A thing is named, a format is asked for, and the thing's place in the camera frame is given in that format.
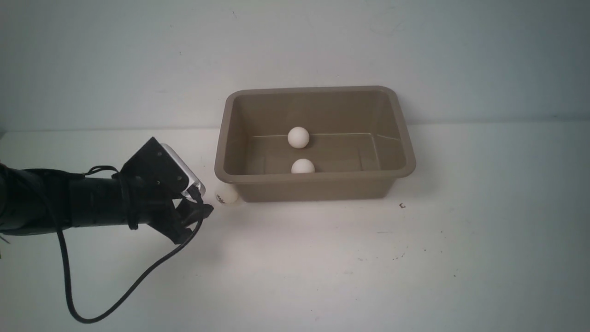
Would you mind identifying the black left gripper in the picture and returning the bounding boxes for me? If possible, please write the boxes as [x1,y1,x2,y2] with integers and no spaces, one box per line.
[119,137,214,244]

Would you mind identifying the plain white ping-pong ball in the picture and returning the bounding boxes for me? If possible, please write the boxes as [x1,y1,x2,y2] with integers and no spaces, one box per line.
[291,159,315,174]

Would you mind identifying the white ping-pong ball with logo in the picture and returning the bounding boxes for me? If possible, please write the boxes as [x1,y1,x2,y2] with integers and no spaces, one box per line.
[287,126,310,149]

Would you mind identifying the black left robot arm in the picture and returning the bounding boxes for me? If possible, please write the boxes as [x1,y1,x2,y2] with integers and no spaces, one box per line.
[1,138,214,244]

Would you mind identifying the tan plastic storage bin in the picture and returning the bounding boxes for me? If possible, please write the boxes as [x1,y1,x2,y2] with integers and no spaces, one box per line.
[214,86,416,202]

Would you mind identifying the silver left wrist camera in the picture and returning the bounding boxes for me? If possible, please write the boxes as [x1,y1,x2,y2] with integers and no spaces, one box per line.
[161,143,206,202]

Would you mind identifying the black left camera cable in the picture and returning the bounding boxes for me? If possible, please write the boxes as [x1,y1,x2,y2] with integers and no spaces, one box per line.
[56,184,205,324]

